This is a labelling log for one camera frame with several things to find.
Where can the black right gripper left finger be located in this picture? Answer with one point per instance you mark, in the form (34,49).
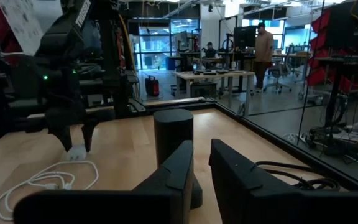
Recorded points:
(104,208)

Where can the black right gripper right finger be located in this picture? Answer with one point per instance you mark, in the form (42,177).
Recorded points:
(259,205)

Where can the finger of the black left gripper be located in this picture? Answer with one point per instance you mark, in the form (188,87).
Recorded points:
(63,137)
(89,133)

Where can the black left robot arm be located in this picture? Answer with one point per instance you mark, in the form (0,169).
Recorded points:
(61,43)

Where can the red and black case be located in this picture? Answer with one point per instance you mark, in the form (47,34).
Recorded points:
(152,87)

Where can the black cylindrical speaker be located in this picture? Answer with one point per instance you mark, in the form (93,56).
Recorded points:
(172,133)

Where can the white printed paper sheet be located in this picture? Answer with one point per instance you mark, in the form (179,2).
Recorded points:
(23,25)

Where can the wooden desk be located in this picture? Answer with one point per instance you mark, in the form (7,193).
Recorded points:
(197,75)

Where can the grey office chair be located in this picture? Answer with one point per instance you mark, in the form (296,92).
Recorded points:
(277,71)

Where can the black standing desk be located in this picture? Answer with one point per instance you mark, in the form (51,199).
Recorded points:
(334,81)

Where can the seated person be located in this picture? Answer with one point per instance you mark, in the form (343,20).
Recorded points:
(210,51)

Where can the standing person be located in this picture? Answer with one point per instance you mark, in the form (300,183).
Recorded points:
(263,46)

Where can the black computer monitor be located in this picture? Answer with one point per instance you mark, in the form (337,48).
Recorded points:
(244,37)

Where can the glass window wall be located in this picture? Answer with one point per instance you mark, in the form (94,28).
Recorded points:
(154,43)

